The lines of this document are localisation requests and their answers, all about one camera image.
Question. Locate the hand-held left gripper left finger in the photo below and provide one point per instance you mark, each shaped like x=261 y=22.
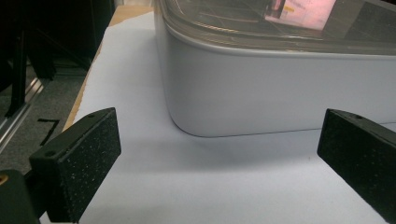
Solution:
x=77 y=161

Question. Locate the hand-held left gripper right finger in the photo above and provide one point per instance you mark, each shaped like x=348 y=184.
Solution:
x=358 y=161

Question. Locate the white compartment storage box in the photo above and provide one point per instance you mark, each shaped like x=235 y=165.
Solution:
x=264 y=93

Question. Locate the metal floor rail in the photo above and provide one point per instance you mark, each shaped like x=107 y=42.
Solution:
x=18 y=112

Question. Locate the black stand post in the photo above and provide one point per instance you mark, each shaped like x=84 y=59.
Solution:
x=19 y=77

